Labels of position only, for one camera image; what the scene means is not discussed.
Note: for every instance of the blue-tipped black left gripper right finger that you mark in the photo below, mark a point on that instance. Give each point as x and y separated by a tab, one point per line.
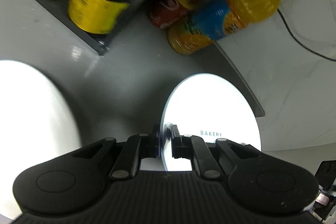
195	149

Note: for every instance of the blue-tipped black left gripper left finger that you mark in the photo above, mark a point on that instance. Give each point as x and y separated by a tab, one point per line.
136	148

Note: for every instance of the small white bakery plate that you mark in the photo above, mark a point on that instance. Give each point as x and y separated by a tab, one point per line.
210	107

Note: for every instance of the white plate with flower pattern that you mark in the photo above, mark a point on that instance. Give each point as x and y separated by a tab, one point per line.
36	125

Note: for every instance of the black metal kitchen rack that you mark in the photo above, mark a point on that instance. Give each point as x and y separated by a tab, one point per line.
86	16

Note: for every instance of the orange juice bottle blue label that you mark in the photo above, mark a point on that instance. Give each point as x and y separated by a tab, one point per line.
216	20

